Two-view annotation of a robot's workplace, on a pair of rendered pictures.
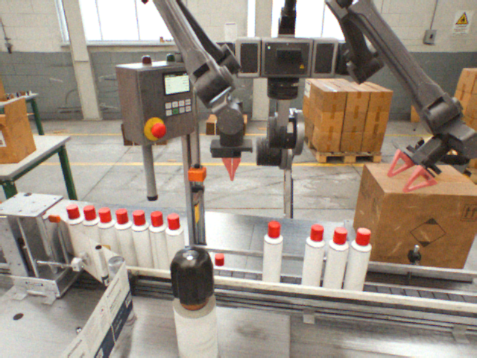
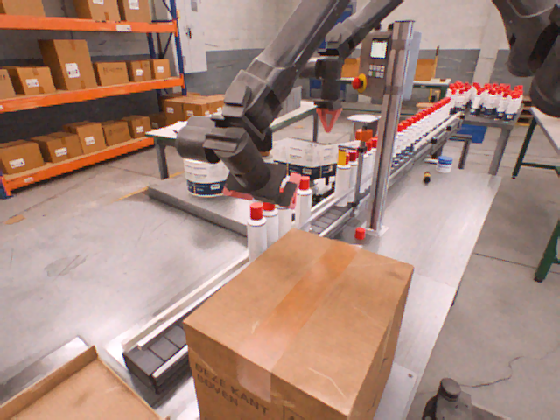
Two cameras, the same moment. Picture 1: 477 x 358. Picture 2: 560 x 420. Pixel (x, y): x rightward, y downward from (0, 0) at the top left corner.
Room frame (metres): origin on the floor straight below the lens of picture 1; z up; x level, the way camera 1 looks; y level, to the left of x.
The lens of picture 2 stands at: (1.11, -0.97, 1.46)
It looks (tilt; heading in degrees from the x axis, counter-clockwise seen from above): 27 degrees down; 117
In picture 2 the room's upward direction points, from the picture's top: straight up
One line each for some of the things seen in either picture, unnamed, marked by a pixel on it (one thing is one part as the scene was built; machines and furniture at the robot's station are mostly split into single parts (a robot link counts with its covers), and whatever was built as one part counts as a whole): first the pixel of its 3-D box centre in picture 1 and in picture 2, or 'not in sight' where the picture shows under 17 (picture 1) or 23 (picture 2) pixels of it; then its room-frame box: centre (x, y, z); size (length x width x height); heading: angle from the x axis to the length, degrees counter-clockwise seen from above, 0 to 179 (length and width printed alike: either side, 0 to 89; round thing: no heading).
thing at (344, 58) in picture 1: (354, 60); not in sight; (1.32, -0.44, 1.45); 0.09 x 0.08 x 0.12; 89
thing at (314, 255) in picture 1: (313, 259); (283, 221); (0.73, -0.21, 0.98); 0.05 x 0.05 x 0.20
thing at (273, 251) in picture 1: (272, 255); (303, 207); (0.75, -0.10, 0.98); 0.05 x 0.05 x 0.20
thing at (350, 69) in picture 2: not in sight; (351, 66); (-0.83, 5.74, 0.97); 0.47 x 0.41 x 0.37; 86
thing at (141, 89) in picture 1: (158, 101); (385, 66); (0.88, 0.21, 1.38); 0.17 x 0.10 x 0.19; 136
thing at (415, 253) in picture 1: (414, 272); not in sight; (0.75, -0.52, 0.91); 0.07 x 0.03 x 0.16; 171
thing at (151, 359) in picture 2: (199, 280); (332, 215); (0.78, 0.11, 0.86); 1.65 x 0.08 x 0.04; 81
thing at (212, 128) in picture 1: (226, 124); not in sight; (5.38, 0.16, 0.11); 0.65 x 0.54 x 0.22; 87
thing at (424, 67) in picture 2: not in sight; (423, 68); (0.45, 5.76, 0.97); 0.48 x 0.47 x 0.37; 92
